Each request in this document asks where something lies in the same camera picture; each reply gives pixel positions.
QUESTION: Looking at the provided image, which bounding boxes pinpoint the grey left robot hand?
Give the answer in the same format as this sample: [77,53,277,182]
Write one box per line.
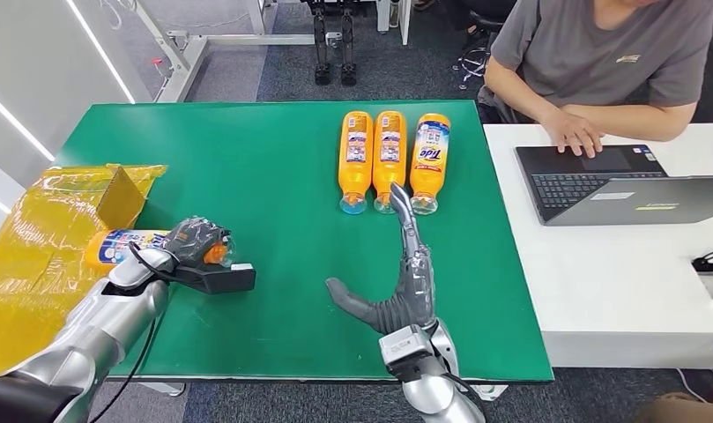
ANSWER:
[163,217,234,270]

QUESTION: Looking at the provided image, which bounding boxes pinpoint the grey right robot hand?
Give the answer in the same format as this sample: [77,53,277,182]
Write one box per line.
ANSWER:
[324,182,438,337]

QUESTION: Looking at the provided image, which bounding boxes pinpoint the orange detergent bottle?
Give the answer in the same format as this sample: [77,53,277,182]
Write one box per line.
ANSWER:
[82,227,237,276]

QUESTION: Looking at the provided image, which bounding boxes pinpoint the orange bottle showing Tide label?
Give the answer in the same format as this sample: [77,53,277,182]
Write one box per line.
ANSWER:
[409,113,452,217]

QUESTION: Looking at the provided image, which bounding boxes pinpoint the orange bottle showing back label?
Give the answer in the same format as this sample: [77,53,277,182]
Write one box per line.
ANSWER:
[372,110,409,215]
[337,110,375,216]

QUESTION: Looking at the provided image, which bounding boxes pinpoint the green table mat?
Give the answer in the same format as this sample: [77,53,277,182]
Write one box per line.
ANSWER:
[55,100,554,383]

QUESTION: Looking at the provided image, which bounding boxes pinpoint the yellow film wrapped cardboard box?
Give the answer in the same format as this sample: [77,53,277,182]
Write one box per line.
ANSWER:
[0,164,168,378]

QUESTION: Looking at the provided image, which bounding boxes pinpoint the dark grey laptop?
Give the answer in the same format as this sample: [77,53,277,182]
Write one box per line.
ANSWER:
[515,144,713,227]

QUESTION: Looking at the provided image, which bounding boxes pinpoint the white desk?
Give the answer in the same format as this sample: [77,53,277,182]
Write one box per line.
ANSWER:
[483,122,713,371]

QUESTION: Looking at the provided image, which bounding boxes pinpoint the person's hand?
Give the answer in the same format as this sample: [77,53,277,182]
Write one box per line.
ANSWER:
[539,110,605,159]

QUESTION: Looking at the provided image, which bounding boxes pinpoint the black robot legs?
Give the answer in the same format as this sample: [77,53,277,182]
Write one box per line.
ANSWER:
[300,0,369,87]

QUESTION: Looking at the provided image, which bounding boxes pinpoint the white furniture panel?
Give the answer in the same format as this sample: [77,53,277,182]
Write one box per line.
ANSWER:
[376,0,412,47]

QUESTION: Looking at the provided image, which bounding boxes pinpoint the black office chair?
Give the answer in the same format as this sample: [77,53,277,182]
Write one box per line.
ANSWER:
[443,0,517,92]

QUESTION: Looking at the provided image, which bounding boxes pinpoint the brown object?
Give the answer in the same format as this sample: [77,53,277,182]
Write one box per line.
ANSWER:
[635,394,713,423]

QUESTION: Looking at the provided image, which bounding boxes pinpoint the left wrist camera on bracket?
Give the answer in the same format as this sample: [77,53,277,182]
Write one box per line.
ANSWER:
[167,263,256,295]

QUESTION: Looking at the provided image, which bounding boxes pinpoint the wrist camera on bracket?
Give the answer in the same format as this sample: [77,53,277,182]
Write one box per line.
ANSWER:
[378,323,445,383]
[167,263,256,295]

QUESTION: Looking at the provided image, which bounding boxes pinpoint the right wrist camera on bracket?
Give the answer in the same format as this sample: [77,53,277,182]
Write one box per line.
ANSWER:
[378,323,445,383]

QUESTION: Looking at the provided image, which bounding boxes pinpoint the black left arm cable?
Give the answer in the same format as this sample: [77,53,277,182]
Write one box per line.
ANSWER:
[127,241,188,286]

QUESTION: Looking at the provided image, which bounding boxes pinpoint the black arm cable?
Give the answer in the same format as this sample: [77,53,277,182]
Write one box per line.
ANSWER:
[127,241,188,286]
[443,370,486,410]

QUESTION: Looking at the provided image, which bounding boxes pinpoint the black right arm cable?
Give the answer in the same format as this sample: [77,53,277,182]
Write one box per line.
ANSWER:
[443,370,486,410]

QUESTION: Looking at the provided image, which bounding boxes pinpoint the white metal frame stand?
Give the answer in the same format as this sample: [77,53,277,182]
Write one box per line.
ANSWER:
[130,0,343,105]

